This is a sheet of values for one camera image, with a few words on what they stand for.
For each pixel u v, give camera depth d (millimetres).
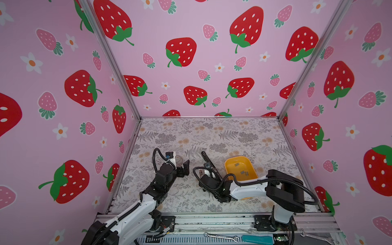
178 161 976
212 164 929
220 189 636
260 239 692
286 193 457
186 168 748
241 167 948
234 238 700
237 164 953
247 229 731
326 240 697
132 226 484
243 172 922
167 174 618
